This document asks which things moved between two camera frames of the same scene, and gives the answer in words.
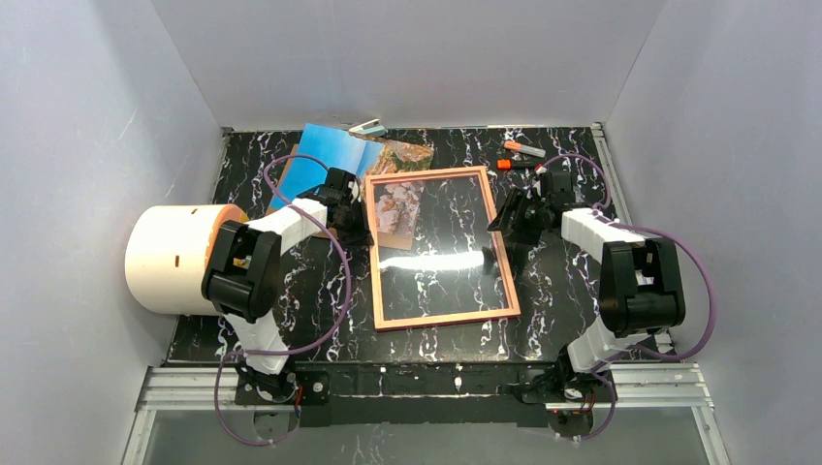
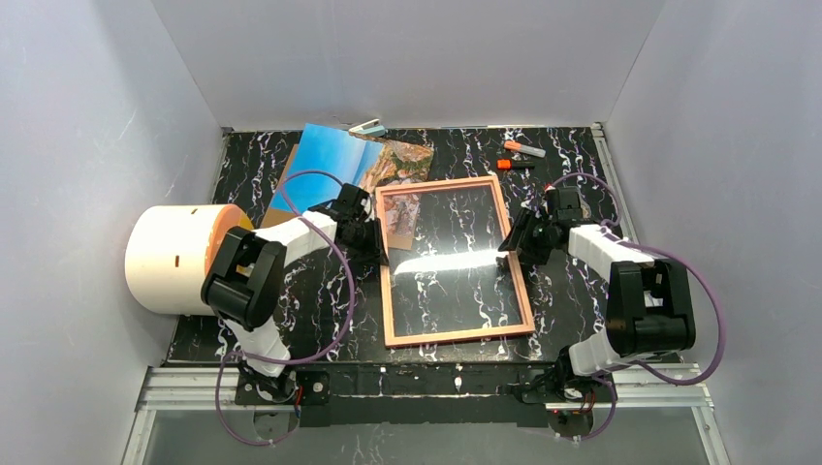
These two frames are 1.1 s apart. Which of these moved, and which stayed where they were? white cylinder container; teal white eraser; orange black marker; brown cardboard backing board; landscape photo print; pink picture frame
Moved: pink picture frame; landscape photo print
Stayed: brown cardboard backing board; white cylinder container; teal white eraser; orange black marker
